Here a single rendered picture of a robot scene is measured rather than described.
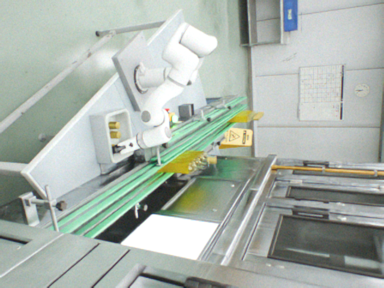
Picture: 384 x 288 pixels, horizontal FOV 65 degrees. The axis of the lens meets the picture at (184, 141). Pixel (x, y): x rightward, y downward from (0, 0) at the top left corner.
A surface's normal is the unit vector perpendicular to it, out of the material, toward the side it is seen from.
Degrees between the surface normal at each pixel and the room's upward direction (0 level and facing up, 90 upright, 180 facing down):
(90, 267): 90
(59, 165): 0
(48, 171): 0
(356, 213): 90
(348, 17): 90
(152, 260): 90
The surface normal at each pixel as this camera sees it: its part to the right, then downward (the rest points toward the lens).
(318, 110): -0.41, 0.26
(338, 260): -0.09, -0.96
